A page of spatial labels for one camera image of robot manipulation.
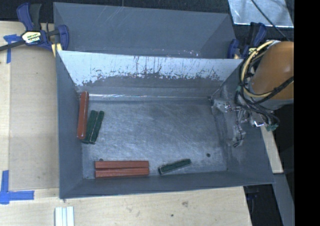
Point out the dark green flat block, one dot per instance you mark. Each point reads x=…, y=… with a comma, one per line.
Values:
x=175, y=166
x=89, y=126
x=97, y=126

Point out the grey metal bin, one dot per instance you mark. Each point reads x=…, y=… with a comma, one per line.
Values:
x=155, y=130

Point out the red-brown flat block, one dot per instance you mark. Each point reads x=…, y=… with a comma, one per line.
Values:
x=122, y=172
x=121, y=164
x=83, y=115

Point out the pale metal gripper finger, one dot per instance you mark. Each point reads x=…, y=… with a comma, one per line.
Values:
x=221, y=105
x=238, y=134

